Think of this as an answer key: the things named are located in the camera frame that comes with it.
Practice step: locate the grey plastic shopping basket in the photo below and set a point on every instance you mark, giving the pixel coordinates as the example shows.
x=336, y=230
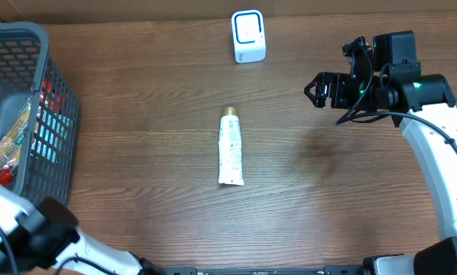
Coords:
x=34, y=93

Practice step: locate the orange spaghetti package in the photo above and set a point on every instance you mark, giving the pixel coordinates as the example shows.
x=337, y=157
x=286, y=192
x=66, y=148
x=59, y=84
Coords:
x=10, y=145

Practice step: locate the white tube gold cap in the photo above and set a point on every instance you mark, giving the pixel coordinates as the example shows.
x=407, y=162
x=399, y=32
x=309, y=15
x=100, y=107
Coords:
x=230, y=148

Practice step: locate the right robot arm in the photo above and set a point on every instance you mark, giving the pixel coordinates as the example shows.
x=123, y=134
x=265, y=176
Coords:
x=385, y=81

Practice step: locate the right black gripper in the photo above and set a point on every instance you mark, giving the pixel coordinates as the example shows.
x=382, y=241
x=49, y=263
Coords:
x=337, y=84

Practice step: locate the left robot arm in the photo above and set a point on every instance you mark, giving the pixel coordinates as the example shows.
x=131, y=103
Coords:
x=48, y=236

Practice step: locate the white barcode scanner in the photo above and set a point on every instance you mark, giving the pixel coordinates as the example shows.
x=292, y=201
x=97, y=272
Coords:
x=248, y=36

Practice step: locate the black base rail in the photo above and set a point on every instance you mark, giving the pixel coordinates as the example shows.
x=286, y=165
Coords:
x=327, y=270

